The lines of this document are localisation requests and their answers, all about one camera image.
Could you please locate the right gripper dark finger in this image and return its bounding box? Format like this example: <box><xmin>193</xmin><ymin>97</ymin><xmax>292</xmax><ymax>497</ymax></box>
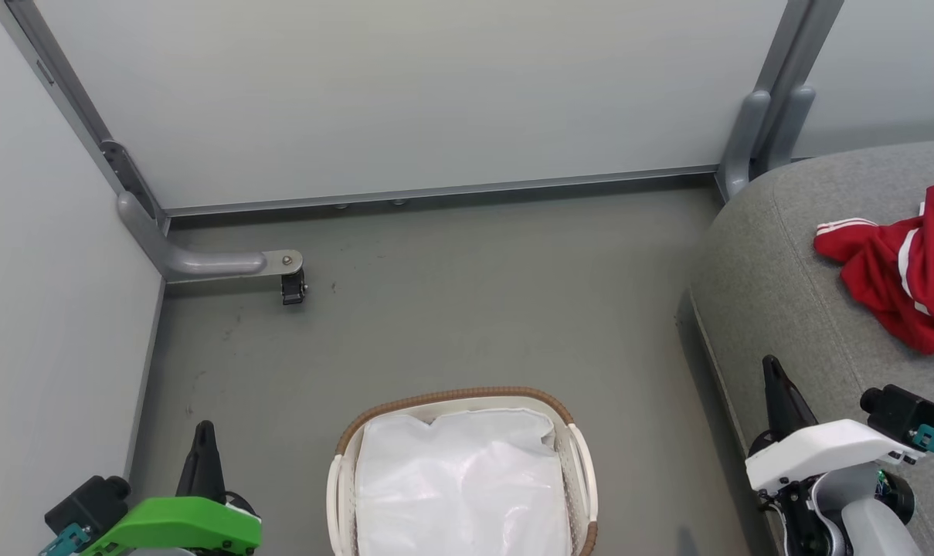
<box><xmin>749</xmin><ymin>354</ymin><xmax>819</xmax><ymax>456</ymax></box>

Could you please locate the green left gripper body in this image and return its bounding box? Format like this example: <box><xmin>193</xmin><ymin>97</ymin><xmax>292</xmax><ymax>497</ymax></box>
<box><xmin>100</xmin><ymin>494</ymin><xmax>263</xmax><ymax>556</ymax></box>

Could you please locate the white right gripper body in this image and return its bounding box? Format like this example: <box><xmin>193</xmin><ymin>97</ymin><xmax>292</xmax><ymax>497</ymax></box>
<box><xmin>746</xmin><ymin>419</ymin><xmax>923</xmax><ymax>556</ymax></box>

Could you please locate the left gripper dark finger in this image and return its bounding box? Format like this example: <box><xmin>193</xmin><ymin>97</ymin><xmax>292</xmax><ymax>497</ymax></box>
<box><xmin>175</xmin><ymin>421</ymin><xmax>228</xmax><ymax>503</ymax></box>

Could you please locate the red white-striped garment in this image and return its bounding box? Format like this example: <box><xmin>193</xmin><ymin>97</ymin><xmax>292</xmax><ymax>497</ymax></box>
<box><xmin>813</xmin><ymin>179</ymin><xmax>934</xmax><ymax>358</ymax></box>

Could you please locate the grey fabric sofa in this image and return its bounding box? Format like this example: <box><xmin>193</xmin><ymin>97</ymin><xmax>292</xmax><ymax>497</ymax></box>
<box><xmin>689</xmin><ymin>141</ymin><xmax>934</xmax><ymax>556</ymax></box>

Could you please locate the grey partition foot with caster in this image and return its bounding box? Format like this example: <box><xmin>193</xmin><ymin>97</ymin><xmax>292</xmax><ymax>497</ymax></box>
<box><xmin>116</xmin><ymin>192</ymin><xmax>304</xmax><ymax>283</ymax></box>

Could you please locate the white laundry basket brown rim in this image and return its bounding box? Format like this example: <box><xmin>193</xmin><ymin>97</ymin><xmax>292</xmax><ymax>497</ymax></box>
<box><xmin>326</xmin><ymin>387</ymin><xmax>599</xmax><ymax>556</ymax></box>

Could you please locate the white basket liner cloth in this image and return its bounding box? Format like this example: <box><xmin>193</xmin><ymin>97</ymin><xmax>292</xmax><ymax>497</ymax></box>
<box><xmin>356</xmin><ymin>408</ymin><xmax>572</xmax><ymax>556</ymax></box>

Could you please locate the grey partition bottom rail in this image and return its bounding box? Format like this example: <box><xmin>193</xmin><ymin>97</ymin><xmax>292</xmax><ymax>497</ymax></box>
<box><xmin>161</xmin><ymin>164</ymin><xmax>719</xmax><ymax>218</ymax></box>

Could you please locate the grey partition double post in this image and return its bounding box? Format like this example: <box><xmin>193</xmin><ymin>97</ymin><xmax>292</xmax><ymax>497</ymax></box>
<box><xmin>751</xmin><ymin>0</ymin><xmax>846</xmax><ymax>97</ymax></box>

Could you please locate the grey partition corner post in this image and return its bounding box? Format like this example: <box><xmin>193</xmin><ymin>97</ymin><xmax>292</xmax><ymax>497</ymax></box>
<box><xmin>0</xmin><ymin>0</ymin><xmax>168</xmax><ymax>226</ymax></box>

